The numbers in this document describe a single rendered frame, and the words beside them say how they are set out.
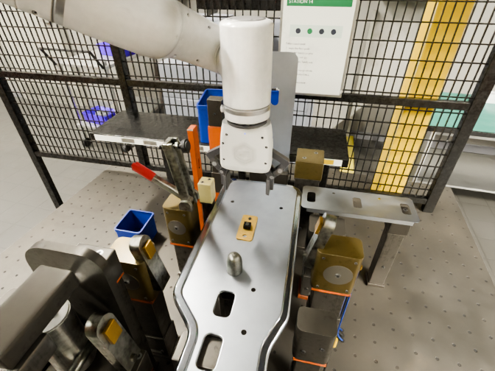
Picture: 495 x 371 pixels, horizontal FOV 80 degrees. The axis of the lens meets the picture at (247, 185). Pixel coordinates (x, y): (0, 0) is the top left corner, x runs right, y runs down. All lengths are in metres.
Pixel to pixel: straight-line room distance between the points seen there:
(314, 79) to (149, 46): 0.73
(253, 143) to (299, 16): 0.59
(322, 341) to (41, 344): 0.42
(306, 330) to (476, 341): 0.60
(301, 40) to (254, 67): 0.58
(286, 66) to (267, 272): 0.49
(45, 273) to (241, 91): 0.37
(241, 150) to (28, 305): 0.38
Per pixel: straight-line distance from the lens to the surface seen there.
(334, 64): 1.07
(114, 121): 1.27
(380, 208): 0.84
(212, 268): 0.64
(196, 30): 0.56
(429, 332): 1.03
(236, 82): 0.50
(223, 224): 0.72
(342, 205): 0.81
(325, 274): 0.67
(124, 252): 0.61
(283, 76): 0.80
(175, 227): 0.74
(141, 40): 0.45
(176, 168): 0.64
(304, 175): 0.88
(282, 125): 0.84
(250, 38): 0.48
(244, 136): 0.54
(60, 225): 1.36
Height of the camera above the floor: 1.50
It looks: 36 degrees down
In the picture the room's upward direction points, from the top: straight up
